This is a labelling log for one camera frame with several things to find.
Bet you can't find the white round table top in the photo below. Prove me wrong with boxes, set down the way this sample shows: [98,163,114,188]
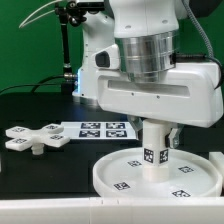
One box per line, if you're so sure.
[93,148,223,198]

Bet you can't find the black cable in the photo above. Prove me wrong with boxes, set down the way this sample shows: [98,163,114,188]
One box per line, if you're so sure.
[0,75,68,95]

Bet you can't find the white cable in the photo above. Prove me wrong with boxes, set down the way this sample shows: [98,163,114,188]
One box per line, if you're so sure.
[18,0,64,29]

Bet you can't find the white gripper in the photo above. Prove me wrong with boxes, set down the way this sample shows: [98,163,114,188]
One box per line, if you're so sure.
[97,62,223,149]

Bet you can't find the white obstacle fence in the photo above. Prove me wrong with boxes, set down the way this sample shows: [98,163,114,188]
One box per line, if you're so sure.
[0,152,224,224]

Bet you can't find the white cross-shaped table base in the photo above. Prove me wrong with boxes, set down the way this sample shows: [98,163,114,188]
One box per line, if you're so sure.
[5,124,70,155]

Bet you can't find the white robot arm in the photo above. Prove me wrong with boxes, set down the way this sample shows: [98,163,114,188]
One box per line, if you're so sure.
[93,0,223,148]

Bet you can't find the white marker tag sheet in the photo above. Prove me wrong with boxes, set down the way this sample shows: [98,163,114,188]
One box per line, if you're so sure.
[61,122,137,140]

